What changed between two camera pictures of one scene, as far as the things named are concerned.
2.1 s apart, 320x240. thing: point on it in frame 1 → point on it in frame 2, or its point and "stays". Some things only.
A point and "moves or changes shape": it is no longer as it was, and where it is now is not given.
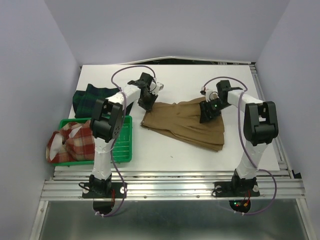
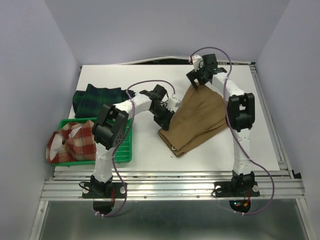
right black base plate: [236, 189] stays
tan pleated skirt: [181, 122] moves or changes shape
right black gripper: [206, 116] → [192, 75]
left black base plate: [118, 190] stays
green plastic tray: [122, 148] stays
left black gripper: [148, 107] → [164, 122]
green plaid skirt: [83, 101] stays
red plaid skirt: [74, 142] stays
